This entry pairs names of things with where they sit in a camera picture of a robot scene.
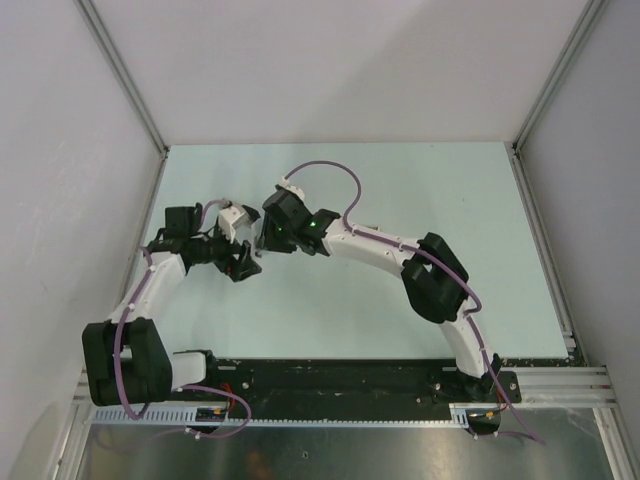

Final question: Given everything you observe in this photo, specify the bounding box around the aluminium frame rail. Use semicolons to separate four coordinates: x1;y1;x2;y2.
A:
508;367;616;408

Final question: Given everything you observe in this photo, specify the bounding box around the red white staple box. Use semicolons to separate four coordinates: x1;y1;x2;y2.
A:
354;224;380;233

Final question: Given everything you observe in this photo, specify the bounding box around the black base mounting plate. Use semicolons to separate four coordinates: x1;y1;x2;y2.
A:
171;359;521;421

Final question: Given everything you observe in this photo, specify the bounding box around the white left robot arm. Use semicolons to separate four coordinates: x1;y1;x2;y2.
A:
81;200;261;407

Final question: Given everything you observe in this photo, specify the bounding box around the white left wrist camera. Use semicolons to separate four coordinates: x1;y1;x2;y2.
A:
216;201;261;243

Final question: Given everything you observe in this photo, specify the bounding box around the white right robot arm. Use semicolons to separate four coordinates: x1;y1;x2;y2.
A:
260;186;501;402

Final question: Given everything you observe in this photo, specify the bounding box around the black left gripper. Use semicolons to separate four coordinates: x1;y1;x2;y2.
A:
190;222;261;281

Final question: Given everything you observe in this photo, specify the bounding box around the grey slotted cable duct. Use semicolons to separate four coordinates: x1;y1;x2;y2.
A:
92;405;469;429

